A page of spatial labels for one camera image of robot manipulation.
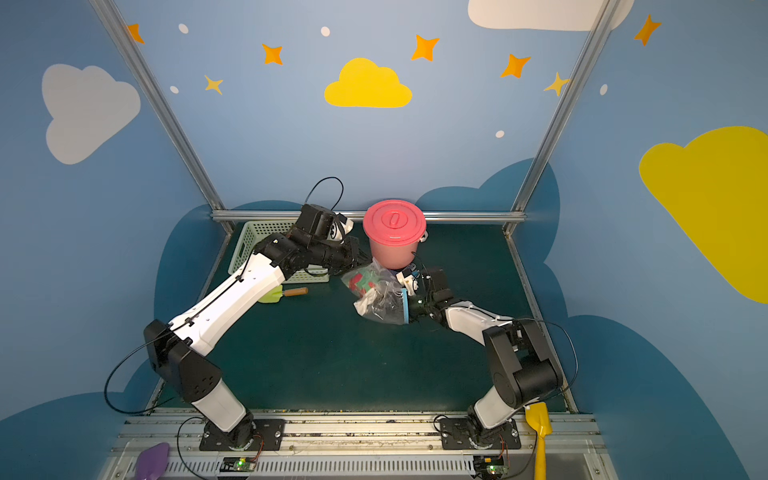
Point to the purple plastic object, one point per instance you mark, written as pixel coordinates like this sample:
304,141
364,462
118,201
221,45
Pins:
152,463

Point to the pink bucket lid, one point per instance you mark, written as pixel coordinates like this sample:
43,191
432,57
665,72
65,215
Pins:
394,223

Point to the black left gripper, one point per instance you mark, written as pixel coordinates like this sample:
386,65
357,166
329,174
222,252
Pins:
349,257

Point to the aluminium frame right rail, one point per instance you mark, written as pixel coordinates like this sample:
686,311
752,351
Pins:
566,394

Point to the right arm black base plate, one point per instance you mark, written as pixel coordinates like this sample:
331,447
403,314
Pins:
460,433

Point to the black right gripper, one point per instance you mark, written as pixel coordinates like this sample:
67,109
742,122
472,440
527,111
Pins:
420,294

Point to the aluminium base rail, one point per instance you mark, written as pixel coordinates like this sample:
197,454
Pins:
317,445

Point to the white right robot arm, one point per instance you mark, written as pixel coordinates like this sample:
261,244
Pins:
522,364

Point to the aluminium frame post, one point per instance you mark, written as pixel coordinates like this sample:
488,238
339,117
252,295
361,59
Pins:
584,65
113,22

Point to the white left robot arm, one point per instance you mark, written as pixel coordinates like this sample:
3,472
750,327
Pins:
178,350

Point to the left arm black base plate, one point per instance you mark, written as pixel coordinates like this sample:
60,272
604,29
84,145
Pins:
249,435

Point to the aluminium frame right post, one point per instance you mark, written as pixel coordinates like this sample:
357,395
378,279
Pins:
584,65

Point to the yellow handled tool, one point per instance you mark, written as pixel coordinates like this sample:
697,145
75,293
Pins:
538,419

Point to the green perforated plastic basket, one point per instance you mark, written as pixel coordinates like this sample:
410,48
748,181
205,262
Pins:
255,231

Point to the aluminium frame left post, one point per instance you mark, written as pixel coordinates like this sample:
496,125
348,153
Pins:
113,22

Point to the clear zip-top bag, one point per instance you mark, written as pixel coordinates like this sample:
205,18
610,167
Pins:
388,303

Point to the green garden trowel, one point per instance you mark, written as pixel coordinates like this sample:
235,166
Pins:
278,293

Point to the aluminium frame left rail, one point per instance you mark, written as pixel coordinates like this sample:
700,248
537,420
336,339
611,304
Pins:
188,264

